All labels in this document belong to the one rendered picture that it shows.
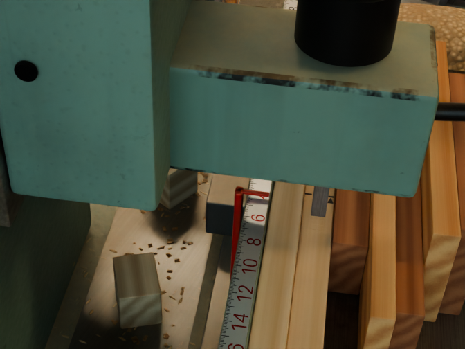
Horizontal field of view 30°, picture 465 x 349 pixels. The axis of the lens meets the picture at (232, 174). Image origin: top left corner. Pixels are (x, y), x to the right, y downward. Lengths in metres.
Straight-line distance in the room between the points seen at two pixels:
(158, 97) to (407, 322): 0.19
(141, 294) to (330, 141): 0.24
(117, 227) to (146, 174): 0.30
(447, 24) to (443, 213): 0.30
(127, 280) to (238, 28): 0.25
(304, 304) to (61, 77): 0.19
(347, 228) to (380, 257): 0.04
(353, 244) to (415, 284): 0.05
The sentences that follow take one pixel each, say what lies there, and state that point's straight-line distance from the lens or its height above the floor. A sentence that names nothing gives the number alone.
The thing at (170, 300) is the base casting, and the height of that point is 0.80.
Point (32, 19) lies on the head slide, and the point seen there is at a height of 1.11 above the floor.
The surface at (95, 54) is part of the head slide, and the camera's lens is 0.40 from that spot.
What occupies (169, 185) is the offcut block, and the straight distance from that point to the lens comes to 0.73.
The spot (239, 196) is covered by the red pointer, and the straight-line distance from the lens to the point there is 0.53.
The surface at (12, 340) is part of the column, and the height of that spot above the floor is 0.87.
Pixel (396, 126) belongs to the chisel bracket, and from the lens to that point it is 0.45.
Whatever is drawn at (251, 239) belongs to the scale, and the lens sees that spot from 0.51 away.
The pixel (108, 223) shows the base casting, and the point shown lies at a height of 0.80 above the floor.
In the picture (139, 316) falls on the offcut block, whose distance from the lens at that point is 0.65.
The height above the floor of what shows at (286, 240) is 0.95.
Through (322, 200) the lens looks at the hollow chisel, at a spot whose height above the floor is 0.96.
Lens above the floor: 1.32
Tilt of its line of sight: 42 degrees down
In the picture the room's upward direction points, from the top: 3 degrees clockwise
